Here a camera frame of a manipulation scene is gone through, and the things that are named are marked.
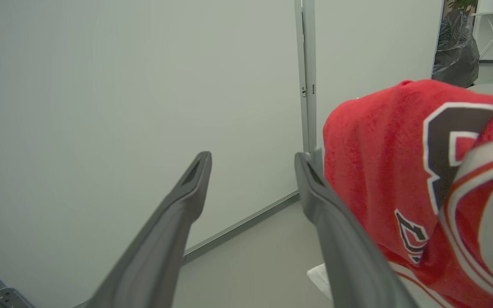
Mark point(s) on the grey partition bottom rail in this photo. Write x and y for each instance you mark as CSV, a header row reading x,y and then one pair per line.
x,y
238,224

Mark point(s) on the black plastic bag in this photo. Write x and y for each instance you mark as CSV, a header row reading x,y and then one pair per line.
x,y
456,51

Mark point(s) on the grey metal partition post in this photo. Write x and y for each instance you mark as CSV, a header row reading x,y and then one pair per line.
x,y
308,64

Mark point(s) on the red sports jersey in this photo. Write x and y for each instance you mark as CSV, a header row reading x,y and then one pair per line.
x,y
370,141

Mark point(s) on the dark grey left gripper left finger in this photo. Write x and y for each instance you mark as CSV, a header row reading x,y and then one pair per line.
x,y
165,239

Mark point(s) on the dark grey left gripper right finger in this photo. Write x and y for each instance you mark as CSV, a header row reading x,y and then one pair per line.
x,y
345,252

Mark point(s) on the white cloth basket liner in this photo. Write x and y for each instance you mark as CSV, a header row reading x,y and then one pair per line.
x,y
320,278

